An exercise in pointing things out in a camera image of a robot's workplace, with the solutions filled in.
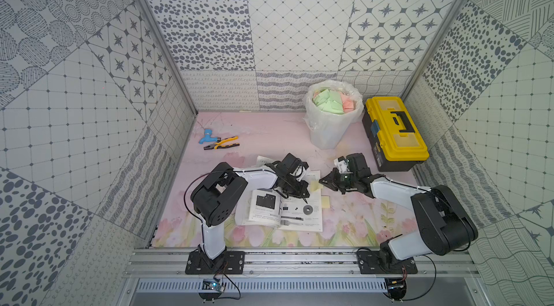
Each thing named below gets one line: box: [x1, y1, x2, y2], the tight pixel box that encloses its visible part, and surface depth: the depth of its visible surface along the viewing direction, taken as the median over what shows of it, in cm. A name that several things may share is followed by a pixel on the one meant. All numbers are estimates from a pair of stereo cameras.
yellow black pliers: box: [203, 135, 241, 151], surface depth 107 cm
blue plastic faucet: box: [198, 128, 220, 145], surface depth 110 cm
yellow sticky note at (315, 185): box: [309, 180, 324, 192], surface depth 91 cm
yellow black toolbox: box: [362, 96, 430, 172], surface depth 93 cm
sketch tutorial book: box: [248, 170, 324, 233], surface depth 83 cm
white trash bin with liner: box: [302, 79, 364, 150], surface depth 91 cm
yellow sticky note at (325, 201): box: [321, 195, 331, 208], surface depth 88 cm
